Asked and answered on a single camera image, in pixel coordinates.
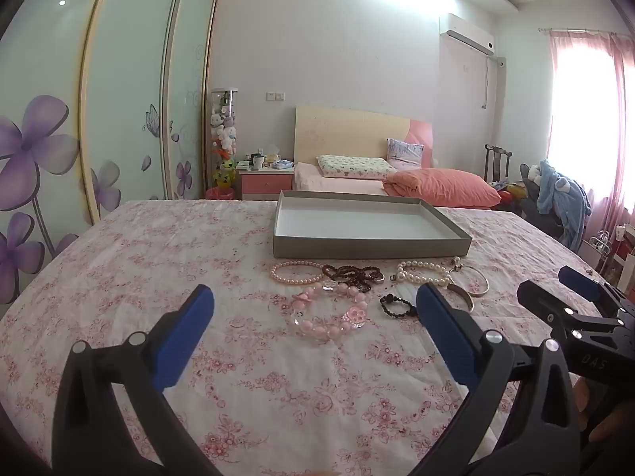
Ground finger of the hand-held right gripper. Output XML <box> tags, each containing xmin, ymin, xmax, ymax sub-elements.
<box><xmin>517</xmin><ymin>280</ymin><xmax>623</xmax><ymax>343</ymax></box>
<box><xmin>558</xmin><ymin>266</ymin><xmax>635</xmax><ymax>317</ymax></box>

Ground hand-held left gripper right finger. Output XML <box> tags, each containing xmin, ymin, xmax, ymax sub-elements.
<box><xmin>407</xmin><ymin>282</ymin><xmax>581</xmax><ymax>476</ymax></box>

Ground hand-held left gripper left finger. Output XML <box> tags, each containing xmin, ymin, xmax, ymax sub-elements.
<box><xmin>52</xmin><ymin>285</ymin><xmax>215</xmax><ymax>476</ymax></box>

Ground black bead bracelet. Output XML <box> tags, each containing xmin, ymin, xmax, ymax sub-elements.
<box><xmin>379</xmin><ymin>294</ymin><xmax>418</xmax><ymax>319</ymax></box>

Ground thin silver bangle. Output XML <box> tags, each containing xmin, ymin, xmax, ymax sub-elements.
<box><xmin>454</xmin><ymin>264</ymin><xmax>491</xmax><ymax>297</ymax></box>

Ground white pearl bracelet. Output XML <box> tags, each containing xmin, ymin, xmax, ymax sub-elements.
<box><xmin>396</xmin><ymin>258</ymin><xmax>454</xmax><ymax>286</ymax></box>

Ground dark red bead bracelet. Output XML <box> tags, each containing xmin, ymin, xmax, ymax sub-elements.
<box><xmin>322</xmin><ymin>264</ymin><xmax>385</xmax><ymax>289</ymax></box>

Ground large pink bead bracelet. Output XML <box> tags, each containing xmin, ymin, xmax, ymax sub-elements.
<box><xmin>290</xmin><ymin>284</ymin><xmax>369</xmax><ymax>340</ymax></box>

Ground pink pearl bracelet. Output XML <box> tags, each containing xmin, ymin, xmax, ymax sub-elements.
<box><xmin>270</xmin><ymin>259</ymin><xmax>323</xmax><ymax>287</ymax></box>

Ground grey cardboard tray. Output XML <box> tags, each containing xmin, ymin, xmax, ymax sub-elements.
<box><xmin>273</xmin><ymin>189</ymin><xmax>473</xmax><ymax>259</ymax></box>

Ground person's right hand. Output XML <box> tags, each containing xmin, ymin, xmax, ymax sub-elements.
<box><xmin>574</xmin><ymin>377</ymin><xmax>635</xmax><ymax>457</ymax></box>

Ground pink floral bedsheet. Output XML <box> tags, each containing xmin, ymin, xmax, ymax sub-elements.
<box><xmin>0</xmin><ymin>200</ymin><xmax>635</xmax><ymax>476</ymax></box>

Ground blue plush garment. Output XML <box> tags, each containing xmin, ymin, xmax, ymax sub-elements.
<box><xmin>533</xmin><ymin>159</ymin><xmax>593</xmax><ymax>251</ymax></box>

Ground salmon pink duvet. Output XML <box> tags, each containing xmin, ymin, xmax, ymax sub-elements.
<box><xmin>383</xmin><ymin>167</ymin><xmax>502</xmax><ymax>208</ymax></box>

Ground dark wooden chair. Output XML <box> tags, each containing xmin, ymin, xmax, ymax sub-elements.
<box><xmin>485</xmin><ymin>144</ymin><xmax>512</xmax><ymax>182</ymax></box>

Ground pink white nightstand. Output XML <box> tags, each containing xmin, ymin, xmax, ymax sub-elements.
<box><xmin>235</xmin><ymin>161</ymin><xmax>296</xmax><ymax>202</ymax></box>

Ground pink curtain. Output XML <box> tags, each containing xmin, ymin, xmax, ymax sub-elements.
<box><xmin>548</xmin><ymin>30</ymin><xmax>635</xmax><ymax>269</ymax></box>

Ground purple printed pillow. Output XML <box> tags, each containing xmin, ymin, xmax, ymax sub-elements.
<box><xmin>386</xmin><ymin>138</ymin><xmax>425</xmax><ymax>167</ymax></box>

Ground white patterned pillow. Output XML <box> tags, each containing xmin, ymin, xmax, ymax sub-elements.
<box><xmin>316</xmin><ymin>155</ymin><xmax>393</xmax><ymax>180</ymax></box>

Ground pink bed mattress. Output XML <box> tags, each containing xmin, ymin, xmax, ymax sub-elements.
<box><xmin>292</xmin><ymin>163</ymin><xmax>388</xmax><ymax>196</ymax></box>

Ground clear plush toy tube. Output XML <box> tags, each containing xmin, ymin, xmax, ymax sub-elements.
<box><xmin>206</xmin><ymin>88</ymin><xmax>239</xmax><ymax>192</ymax></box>

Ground cream pink bed headboard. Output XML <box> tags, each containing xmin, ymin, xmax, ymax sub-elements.
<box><xmin>294</xmin><ymin>106</ymin><xmax>433</xmax><ymax>169</ymax></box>

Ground floral sliding door wardrobe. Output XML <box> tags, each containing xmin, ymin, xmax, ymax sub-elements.
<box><xmin>0</xmin><ymin>0</ymin><xmax>219</xmax><ymax>308</ymax></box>

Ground white wall air conditioner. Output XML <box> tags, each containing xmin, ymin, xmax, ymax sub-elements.
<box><xmin>439</xmin><ymin>13</ymin><xmax>496</xmax><ymax>56</ymax></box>

